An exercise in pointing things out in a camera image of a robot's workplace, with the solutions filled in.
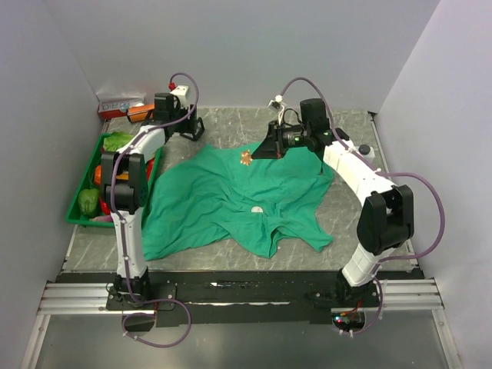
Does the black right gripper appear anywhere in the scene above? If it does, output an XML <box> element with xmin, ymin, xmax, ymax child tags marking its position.
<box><xmin>251</xmin><ymin>120</ymin><xmax>311</xmax><ymax>160</ymax></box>

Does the gold brooch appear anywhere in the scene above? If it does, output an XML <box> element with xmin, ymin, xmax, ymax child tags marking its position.
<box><xmin>240</xmin><ymin>150</ymin><xmax>252</xmax><ymax>166</ymax></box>

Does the green garment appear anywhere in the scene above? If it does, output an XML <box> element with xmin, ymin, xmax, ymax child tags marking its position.
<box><xmin>142</xmin><ymin>143</ymin><xmax>334</xmax><ymax>261</ymax></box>

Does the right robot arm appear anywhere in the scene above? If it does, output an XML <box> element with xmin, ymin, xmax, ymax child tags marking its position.
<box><xmin>251</xmin><ymin>95</ymin><xmax>414</xmax><ymax>307</ymax></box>

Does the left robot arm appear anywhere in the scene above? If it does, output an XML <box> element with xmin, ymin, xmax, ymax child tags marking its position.
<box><xmin>101</xmin><ymin>85</ymin><xmax>204</xmax><ymax>309</ymax></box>

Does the red chili toy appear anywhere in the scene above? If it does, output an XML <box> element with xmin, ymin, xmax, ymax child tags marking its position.
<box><xmin>146</xmin><ymin>158</ymin><xmax>155</xmax><ymax>180</ymax></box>

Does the orange cylindrical tool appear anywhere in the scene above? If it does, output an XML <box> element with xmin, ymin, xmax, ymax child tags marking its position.
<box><xmin>127</xmin><ymin>104</ymin><xmax>155</xmax><ymax>123</ymax></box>

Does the red white box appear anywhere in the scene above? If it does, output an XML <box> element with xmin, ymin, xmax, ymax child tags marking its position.
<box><xmin>98</xmin><ymin>98</ymin><xmax>145</xmax><ymax>120</ymax></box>

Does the green lettuce toy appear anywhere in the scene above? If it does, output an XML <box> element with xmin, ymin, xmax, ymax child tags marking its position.
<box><xmin>103</xmin><ymin>131</ymin><xmax>134</xmax><ymax>152</ymax></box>

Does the white bottle grey cap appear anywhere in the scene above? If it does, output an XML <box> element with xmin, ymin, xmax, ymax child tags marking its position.
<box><xmin>357</xmin><ymin>144</ymin><xmax>375</xmax><ymax>163</ymax></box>

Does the orange pepper toy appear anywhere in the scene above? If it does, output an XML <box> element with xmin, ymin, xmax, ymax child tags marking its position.
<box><xmin>94</xmin><ymin>165</ymin><xmax>101</xmax><ymax>186</ymax></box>

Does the red pepper toy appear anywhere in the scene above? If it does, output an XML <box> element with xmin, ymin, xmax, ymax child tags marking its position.
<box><xmin>98</xmin><ymin>198</ymin><xmax>111</xmax><ymax>215</ymax></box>

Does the green pepper toy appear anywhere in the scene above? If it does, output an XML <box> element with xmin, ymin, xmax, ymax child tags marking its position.
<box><xmin>78</xmin><ymin>188</ymin><xmax>100</xmax><ymax>218</ymax></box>

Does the purple eggplant toy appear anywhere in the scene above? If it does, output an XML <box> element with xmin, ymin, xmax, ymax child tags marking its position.
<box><xmin>90</xmin><ymin>214</ymin><xmax>113</xmax><ymax>223</ymax></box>

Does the green plastic tray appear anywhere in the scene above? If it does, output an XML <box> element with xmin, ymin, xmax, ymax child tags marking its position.
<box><xmin>65</xmin><ymin>133</ymin><xmax>163</xmax><ymax>229</ymax></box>

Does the black wire stand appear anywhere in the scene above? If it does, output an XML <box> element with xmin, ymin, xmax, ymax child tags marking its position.
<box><xmin>180</xmin><ymin>118</ymin><xmax>205</xmax><ymax>141</ymax></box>

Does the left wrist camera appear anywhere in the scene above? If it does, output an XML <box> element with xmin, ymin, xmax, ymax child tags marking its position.
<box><xmin>168</xmin><ymin>81</ymin><xmax>190</xmax><ymax>109</ymax></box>

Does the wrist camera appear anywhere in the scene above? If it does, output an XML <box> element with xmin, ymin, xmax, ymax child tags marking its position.
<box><xmin>268</xmin><ymin>95</ymin><xmax>287</xmax><ymax>125</ymax></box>
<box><xmin>168</xmin><ymin>81</ymin><xmax>190</xmax><ymax>109</ymax></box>

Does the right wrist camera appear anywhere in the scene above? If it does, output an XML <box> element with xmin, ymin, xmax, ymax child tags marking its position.
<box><xmin>268</xmin><ymin>95</ymin><xmax>287</xmax><ymax>125</ymax></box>

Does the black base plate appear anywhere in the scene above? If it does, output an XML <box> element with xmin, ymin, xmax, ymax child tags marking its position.
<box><xmin>105</xmin><ymin>271</ymin><xmax>424</xmax><ymax>334</ymax></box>

